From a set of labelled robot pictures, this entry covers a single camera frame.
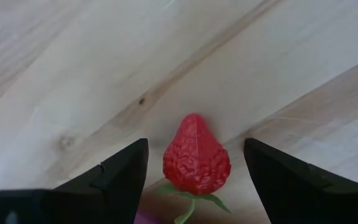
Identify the purple cloth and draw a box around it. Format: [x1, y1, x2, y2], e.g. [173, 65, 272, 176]
[134, 210, 167, 224]

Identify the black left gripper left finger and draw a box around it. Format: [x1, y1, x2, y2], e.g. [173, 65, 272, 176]
[53, 138, 150, 224]

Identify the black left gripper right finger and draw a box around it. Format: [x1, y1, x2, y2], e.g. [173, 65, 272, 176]
[243, 138, 358, 224]

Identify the red toy strawberry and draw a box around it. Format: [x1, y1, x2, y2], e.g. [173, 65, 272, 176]
[157, 112, 232, 224]

